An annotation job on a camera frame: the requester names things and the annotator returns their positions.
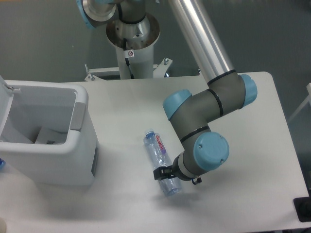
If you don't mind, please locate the white pedestal base frame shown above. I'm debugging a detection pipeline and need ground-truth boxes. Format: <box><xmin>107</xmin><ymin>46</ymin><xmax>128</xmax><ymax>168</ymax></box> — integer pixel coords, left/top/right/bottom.
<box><xmin>85</xmin><ymin>58</ymin><xmax>173</xmax><ymax>82</ymax></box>

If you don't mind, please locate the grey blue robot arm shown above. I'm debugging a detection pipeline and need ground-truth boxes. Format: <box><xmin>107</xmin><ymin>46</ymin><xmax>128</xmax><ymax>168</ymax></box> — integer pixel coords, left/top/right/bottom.
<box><xmin>76</xmin><ymin>0</ymin><xmax>258</xmax><ymax>184</ymax></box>

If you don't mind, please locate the black cable on pedestal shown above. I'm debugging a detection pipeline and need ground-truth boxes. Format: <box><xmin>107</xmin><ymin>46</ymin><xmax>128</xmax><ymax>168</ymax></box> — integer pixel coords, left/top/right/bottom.
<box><xmin>122</xmin><ymin>37</ymin><xmax>135</xmax><ymax>79</ymax></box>

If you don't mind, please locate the black device at table corner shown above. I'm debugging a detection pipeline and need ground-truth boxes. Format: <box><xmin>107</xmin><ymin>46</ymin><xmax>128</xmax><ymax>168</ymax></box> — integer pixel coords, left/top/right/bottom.
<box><xmin>293</xmin><ymin>197</ymin><xmax>311</xmax><ymax>222</ymax></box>

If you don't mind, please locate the white trash can lid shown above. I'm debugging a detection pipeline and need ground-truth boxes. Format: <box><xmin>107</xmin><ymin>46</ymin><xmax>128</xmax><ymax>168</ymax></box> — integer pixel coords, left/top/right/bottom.
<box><xmin>0</xmin><ymin>76</ymin><xmax>20</xmax><ymax>135</ymax></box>

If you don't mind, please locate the clear plastic water bottle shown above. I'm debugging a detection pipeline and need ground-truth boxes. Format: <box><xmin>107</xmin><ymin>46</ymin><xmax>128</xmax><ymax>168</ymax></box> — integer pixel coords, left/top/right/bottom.
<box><xmin>143</xmin><ymin>129</ymin><xmax>182</xmax><ymax>197</ymax></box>

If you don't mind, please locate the white frame at right edge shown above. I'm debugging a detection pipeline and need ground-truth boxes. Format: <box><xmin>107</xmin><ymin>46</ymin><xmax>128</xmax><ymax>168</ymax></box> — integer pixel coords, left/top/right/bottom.
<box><xmin>288</xmin><ymin>83</ymin><xmax>311</xmax><ymax>123</ymax></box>

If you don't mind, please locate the white trash can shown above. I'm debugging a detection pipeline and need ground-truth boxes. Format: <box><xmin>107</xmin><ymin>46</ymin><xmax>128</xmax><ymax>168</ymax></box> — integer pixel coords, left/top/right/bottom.
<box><xmin>0</xmin><ymin>80</ymin><xmax>98</xmax><ymax>185</ymax></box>

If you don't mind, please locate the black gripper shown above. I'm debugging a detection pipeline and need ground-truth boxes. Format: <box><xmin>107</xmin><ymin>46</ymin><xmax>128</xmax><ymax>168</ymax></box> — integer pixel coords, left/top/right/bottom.
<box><xmin>153</xmin><ymin>159</ymin><xmax>202</xmax><ymax>184</ymax></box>

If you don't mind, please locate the white plastic wrapper bag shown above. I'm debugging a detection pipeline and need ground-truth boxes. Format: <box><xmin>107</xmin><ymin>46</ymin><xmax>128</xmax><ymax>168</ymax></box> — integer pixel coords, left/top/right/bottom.
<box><xmin>25</xmin><ymin>127</ymin><xmax>68</xmax><ymax>145</ymax></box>

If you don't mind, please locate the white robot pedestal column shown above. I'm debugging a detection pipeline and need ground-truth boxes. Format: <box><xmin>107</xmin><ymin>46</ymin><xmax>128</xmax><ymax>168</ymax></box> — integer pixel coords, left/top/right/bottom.
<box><xmin>115</xmin><ymin>45</ymin><xmax>154</xmax><ymax>77</ymax></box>

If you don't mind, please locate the blue object at left edge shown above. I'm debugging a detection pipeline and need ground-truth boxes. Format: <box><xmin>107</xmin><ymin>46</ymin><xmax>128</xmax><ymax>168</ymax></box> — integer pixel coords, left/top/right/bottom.
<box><xmin>0</xmin><ymin>159</ymin><xmax>6</xmax><ymax>170</ymax></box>

